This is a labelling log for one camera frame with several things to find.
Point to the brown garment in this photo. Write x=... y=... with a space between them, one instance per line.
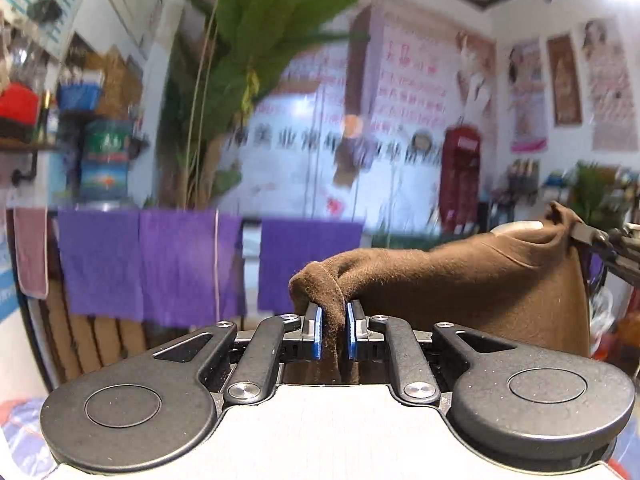
x=475 y=285

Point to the brown wall poster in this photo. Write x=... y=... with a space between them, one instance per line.
x=565 y=80

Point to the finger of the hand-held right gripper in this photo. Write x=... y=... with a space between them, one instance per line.
x=587 y=236

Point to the purple towel with pale stripe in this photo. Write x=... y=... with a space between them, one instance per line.
x=185 y=265

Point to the pink towel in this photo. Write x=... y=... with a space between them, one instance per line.
x=31 y=255

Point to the wooden wall shelf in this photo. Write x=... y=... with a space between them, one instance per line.
x=25 y=146

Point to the blue striped bed sheet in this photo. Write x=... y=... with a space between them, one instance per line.
x=20 y=440

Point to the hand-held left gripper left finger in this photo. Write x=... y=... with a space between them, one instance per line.
x=313 y=332

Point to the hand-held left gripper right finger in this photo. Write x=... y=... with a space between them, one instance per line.
x=351 y=332

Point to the small green plant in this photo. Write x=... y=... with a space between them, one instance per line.
x=597 y=195

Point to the tall green leafy plant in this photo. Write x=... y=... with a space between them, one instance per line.
x=260 y=35

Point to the large pink wall poster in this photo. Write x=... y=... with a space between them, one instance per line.
x=420 y=70

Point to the blue plastic basin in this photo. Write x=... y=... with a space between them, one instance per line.
x=79 y=96

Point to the wooden slatted bench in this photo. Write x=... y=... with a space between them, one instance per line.
x=85 y=345

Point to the pale wall poster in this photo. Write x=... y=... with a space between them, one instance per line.
x=612 y=90

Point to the red cabinet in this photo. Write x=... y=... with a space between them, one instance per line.
x=460 y=180

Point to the pink framed wall poster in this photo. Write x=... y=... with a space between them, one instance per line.
x=527 y=100

